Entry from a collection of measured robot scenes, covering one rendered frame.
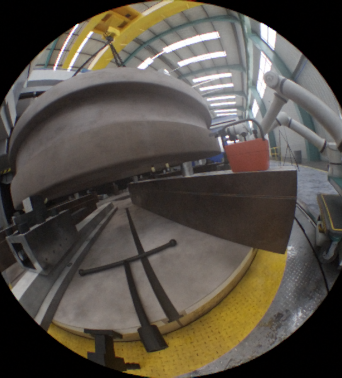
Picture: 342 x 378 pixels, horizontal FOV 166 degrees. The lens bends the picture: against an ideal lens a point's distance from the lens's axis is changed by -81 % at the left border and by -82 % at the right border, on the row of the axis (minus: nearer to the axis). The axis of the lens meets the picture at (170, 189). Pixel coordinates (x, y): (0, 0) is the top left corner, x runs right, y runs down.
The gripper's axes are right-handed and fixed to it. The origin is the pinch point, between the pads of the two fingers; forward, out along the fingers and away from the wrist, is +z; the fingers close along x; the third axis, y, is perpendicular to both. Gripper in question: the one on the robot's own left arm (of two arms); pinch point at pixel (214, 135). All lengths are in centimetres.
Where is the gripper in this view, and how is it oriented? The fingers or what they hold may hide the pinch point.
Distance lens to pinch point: 117.0
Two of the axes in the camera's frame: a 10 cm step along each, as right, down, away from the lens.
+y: -2.2, -9.6, -1.6
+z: -6.9, 0.4, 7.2
